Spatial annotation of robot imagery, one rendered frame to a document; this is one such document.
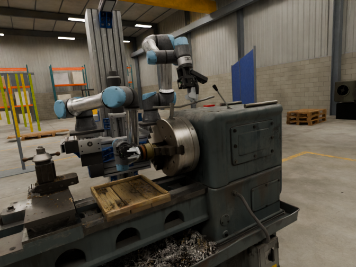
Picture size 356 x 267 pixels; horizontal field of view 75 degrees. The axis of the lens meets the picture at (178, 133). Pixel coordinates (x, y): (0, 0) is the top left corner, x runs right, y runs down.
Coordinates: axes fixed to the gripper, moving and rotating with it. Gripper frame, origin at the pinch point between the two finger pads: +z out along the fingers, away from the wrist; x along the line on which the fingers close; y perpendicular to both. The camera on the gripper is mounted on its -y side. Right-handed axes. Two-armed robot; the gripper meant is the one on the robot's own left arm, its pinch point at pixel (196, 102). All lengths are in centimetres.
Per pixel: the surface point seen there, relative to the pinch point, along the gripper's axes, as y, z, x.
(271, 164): -44, 44, 3
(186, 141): 13.0, 19.7, 4.0
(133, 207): 44, 44, 1
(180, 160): 17.6, 28.2, 2.2
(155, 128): 20.3, 9.8, -13.8
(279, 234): -101, 122, -52
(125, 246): 49, 61, -5
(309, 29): -968, -354, -436
